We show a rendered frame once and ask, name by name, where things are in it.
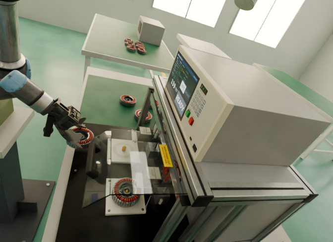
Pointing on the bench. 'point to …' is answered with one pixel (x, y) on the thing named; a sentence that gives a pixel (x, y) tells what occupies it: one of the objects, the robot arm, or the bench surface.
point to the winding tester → (243, 114)
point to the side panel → (253, 222)
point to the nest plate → (114, 210)
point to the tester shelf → (230, 172)
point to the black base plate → (141, 232)
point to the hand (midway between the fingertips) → (82, 138)
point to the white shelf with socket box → (201, 46)
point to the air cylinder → (161, 198)
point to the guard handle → (93, 147)
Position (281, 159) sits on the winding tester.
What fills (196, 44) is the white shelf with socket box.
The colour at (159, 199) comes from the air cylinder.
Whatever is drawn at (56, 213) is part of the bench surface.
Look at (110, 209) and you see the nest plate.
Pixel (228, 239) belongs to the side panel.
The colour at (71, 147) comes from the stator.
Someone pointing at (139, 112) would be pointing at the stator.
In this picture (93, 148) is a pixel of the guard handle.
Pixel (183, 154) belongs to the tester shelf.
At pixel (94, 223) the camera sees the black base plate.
